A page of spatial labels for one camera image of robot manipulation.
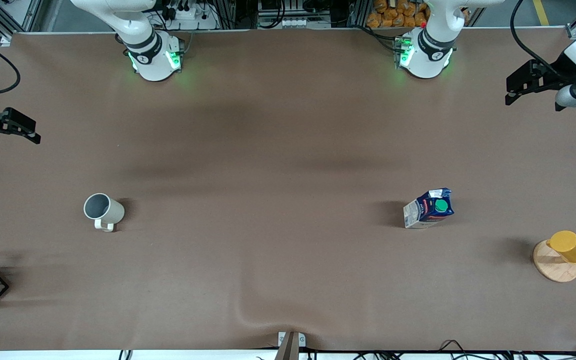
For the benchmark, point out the metal table bracket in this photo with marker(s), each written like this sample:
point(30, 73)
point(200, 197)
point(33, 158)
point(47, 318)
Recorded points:
point(290, 347)

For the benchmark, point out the small white socket strip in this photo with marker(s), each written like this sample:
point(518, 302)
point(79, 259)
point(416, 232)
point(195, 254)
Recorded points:
point(298, 22)

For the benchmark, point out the blue white milk carton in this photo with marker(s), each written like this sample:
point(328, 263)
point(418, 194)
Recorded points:
point(425, 212)

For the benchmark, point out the white power strip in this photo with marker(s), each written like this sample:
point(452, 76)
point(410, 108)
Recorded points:
point(188, 15)

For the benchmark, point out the wooden mug stand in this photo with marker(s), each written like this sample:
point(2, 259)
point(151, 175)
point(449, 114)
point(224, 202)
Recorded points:
point(555, 270)

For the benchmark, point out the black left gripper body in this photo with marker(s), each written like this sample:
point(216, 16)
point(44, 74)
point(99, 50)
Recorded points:
point(557, 70)

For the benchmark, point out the orange snack pile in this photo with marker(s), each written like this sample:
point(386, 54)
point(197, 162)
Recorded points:
point(393, 17)

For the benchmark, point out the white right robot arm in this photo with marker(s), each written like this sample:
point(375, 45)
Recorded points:
point(153, 60)

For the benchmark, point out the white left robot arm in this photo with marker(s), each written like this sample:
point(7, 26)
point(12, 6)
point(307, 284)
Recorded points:
point(428, 55)

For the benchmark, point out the beige mug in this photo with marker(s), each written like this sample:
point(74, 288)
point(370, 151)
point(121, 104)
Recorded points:
point(110, 212)

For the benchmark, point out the yellow cup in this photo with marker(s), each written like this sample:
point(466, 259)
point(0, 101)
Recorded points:
point(570, 247)

